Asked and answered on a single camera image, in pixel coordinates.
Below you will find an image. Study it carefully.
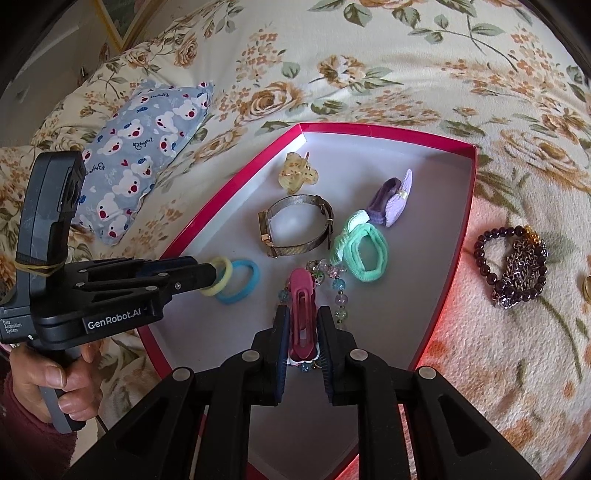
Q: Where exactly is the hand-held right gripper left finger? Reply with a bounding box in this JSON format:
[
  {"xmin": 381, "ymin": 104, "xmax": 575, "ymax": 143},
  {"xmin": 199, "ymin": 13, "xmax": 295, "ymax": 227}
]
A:
[{"xmin": 60, "ymin": 305, "xmax": 293, "ymax": 480}]

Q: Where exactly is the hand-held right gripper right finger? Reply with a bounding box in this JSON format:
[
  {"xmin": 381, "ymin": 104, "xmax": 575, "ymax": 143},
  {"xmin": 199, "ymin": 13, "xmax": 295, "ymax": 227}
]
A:
[{"xmin": 316, "ymin": 305, "xmax": 550, "ymax": 480}]

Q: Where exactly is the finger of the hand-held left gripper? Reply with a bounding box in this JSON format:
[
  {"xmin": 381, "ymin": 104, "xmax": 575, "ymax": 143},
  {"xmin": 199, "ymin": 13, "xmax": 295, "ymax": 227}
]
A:
[
  {"xmin": 69, "ymin": 256, "xmax": 205, "ymax": 285},
  {"xmin": 74, "ymin": 262, "xmax": 218, "ymax": 315}
]

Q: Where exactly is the yellow hair tie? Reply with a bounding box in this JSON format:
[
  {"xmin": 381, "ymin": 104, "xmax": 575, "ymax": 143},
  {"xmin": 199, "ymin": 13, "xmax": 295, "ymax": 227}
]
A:
[{"xmin": 199, "ymin": 256, "xmax": 233, "ymax": 297}]

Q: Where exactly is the blue hair tie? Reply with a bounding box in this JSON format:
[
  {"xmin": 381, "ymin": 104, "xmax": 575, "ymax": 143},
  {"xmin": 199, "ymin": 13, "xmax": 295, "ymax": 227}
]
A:
[{"xmin": 215, "ymin": 259, "xmax": 260, "ymax": 305}]

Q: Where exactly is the pink hair clip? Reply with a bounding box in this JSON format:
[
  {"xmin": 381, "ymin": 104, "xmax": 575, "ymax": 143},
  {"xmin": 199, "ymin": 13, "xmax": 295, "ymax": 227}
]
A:
[{"xmin": 286, "ymin": 269, "xmax": 321, "ymax": 365}]

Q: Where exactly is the pastel glass bead bracelet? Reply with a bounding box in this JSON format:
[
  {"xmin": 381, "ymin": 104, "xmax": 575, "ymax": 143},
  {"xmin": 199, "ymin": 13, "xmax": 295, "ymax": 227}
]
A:
[{"xmin": 277, "ymin": 258, "xmax": 349, "ymax": 372}]

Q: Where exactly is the mesh band wristwatch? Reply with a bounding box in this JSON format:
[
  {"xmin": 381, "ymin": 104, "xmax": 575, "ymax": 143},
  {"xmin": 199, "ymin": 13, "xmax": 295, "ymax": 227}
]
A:
[{"xmin": 257, "ymin": 194, "xmax": 334, "ymax": 258}]

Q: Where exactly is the green hair tie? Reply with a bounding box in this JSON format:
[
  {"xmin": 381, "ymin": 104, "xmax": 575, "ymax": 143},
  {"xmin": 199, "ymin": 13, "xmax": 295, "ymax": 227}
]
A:
[{"xmin": 329, "ymin": 210, "xmax": 391, "ymax": 283}]

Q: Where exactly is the yellow hair claw clip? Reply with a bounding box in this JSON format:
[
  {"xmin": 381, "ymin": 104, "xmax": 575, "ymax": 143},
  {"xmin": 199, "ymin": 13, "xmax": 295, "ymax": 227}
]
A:
[{"xmin": 277, "ymin": 151, "xmax": 320, "ymax": 195}]

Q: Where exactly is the purple bow hair clip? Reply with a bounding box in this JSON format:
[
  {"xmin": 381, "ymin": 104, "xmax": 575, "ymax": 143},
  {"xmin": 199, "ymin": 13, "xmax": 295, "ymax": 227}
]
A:
[{"xmin": 367, "ymin": 168, "xmax": 414, "ymax": 228}]

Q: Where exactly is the red cardboard box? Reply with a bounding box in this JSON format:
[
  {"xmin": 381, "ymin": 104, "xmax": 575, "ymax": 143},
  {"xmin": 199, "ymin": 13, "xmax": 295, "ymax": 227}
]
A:
[{"xmin": 139, "ymin": 121, "xmax": 478, "ymax": 480}]

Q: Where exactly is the person's left forearm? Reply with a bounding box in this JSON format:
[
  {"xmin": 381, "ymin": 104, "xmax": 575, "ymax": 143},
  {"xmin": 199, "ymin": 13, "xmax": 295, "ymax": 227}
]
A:
[{"xmin": 0, "ymin": 392, "xmax": 77, "ymax": 480}]

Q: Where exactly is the person's left hand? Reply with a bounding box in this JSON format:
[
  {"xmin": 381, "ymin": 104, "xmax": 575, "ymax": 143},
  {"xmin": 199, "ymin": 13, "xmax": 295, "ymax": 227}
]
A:
[{"xmin": 8, "ymin": 342, "xmax": 100, "ymax": 423}]

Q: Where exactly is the blue bear print pillow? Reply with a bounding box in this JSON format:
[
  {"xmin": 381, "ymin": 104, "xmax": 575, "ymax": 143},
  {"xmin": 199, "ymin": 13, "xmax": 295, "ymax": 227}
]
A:
[{"xmin": 69, "ymin": 78, "xmax": 215, "ymax": 246}]

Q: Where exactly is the cream floral bed sheet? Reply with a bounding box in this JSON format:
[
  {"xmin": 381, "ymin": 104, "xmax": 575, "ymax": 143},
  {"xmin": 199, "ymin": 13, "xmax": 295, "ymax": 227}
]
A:
[{"xmin": 0, "ymin": 0, "xmax": 591, "ymax": 416}]

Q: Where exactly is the dark bead bracelet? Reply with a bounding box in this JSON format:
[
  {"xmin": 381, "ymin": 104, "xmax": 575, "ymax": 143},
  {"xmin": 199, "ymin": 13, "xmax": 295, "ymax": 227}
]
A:
[{"xmin": 474, "ymin": 225, "xmax": 550, "ymax": 309}]

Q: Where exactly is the metal chain bracelet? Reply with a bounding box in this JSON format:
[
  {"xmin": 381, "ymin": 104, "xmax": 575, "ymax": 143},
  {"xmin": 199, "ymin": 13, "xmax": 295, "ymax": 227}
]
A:
[{"xmin": 496, "ymin": 233, "xmax": 548, "ymax": 305}]

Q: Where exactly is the framed wall picture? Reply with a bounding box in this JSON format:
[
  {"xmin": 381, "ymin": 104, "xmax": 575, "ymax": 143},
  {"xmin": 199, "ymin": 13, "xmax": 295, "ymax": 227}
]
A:
[{"xmin": 99, "ymin": 0, "xmax": 153, "ymax": 51}]

